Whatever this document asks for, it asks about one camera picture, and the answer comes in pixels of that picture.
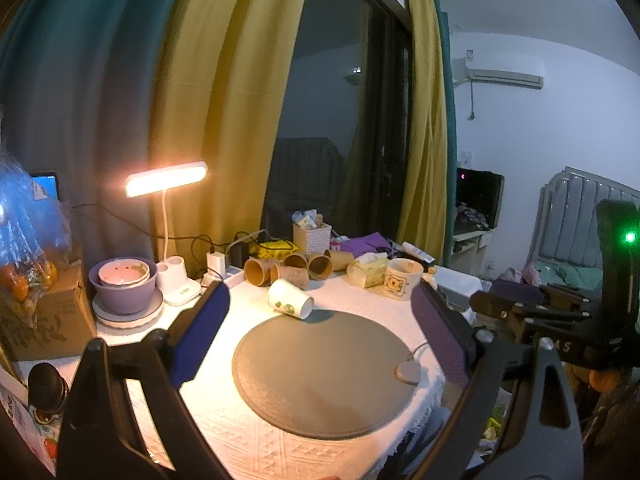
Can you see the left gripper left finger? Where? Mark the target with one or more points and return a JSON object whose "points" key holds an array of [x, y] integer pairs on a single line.
{"points": [[100, 437]]}

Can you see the grey puck controller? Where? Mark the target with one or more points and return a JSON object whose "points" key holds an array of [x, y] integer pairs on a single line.
{"points": [[409, 372]]}

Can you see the cardboard box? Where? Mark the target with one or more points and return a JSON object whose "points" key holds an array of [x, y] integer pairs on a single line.
{"points": [[45, 308]]}

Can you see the plastic bag of oranges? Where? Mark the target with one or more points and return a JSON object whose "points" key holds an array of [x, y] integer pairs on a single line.
{"points": [[35, 241]]}

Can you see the white charger plug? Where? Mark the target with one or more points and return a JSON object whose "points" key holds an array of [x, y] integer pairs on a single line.
{"points": [[216, 263]]}

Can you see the black monitor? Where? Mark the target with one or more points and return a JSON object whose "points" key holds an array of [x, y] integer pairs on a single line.
{"points": [[478, 200]]}

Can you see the round grey mat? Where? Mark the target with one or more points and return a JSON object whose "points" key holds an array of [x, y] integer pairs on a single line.
{"points": [[329, 377]]}

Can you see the teal curtain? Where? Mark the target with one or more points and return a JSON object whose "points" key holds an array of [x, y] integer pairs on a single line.
{"points": [[77, 83]]}

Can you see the yellow tissue pack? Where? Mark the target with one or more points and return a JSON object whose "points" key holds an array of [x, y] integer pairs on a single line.
{"points": [[368, 270]]}

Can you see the white power strip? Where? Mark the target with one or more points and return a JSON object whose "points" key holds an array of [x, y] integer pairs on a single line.
{"points": [[232, 276]]}

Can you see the purple cloth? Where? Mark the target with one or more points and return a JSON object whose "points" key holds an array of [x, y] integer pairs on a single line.
{"points": [[359, 246]]}

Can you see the grey padded headboard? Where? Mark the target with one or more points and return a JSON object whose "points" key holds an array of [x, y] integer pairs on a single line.
{"points": [[566, 228]]}

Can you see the purple bowl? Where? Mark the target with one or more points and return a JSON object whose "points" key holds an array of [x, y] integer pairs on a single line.
{"points": [[127, 300]]}

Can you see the laptop screen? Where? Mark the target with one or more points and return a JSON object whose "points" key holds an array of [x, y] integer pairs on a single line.
{"points": [[45, 185]]}

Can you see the black round jar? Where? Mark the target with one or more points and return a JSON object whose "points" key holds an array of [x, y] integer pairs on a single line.
{"points": [[47, 389]]}

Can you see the brown paper cup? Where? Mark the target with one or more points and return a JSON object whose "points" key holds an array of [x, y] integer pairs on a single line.
{"points": [[258, 271], [340, 260], [298, 277], [319, 266], [296, 260]]}

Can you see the white cartoon mug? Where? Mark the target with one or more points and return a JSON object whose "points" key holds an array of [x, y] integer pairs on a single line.
{"points": [[401, 277]]}

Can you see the yellow bag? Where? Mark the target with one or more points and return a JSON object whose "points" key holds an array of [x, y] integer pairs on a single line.
{"points": [[276, 249]]}

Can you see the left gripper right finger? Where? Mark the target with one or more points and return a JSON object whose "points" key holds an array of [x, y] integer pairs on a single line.
{"points": [[541, 437]]}

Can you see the white tube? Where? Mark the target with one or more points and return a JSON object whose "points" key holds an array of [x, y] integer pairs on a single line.
{"points": [[418, 253]]}

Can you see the white lace tablecloth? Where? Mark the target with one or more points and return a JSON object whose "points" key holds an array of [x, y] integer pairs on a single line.
{"points": [[246, 445]]}

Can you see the white air conditioner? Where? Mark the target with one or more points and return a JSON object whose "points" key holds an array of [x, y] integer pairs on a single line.
{"points": [[499, 67]]}

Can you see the pink white bowl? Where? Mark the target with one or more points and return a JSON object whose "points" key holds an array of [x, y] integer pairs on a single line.
{"points": [[123, 272]]}

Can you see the white paper cup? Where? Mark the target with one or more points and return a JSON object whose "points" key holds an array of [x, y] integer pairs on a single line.
{"points": [[286, 298]]}

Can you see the yellow curtain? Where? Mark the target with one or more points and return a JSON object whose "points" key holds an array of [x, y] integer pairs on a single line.
{"points": [[218, 98], [423, 217]]}

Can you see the white woven basket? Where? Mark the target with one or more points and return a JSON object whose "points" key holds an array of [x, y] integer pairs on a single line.
{"points": [[311, 233]]}

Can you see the white desk lamp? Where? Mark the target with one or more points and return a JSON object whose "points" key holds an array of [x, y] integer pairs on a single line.
{"points": [[171, 277]]}

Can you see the yellow curtain right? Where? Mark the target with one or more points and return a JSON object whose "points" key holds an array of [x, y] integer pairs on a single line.
{"points": [[423, 217]]}

